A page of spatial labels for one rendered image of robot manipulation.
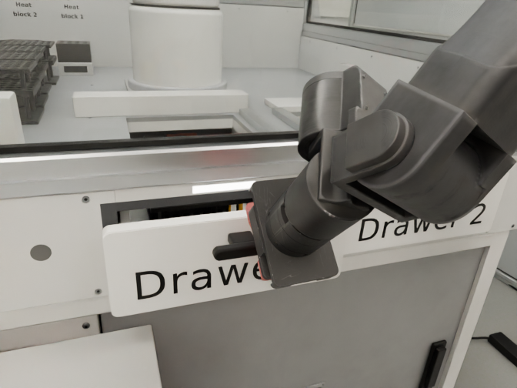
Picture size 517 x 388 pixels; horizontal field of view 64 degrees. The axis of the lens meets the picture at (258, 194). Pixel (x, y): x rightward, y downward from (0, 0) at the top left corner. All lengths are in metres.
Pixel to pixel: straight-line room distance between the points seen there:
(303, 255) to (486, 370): 1.46
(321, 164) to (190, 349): 0.44
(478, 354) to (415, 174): 1.63
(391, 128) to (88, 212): 0.36
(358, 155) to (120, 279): 0.31
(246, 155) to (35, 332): 0.35
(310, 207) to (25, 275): 0.37
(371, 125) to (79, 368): 0.42
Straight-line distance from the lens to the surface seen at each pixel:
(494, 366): 1.83
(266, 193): 0.39
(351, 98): 0.33
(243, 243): 0.45
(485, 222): 0.78
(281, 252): 0.38
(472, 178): 0.28
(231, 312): 0.65
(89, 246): 0.53
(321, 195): 0.29
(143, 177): 0.49
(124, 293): 0.49
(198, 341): 0.67
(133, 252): 0.46
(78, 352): 0.57
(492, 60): 0.26
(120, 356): 0.55
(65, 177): 0.49
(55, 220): 0.51
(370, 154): 0.24
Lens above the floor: 1.15
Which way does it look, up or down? 25 degrees down
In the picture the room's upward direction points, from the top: 3 degrees clockwise
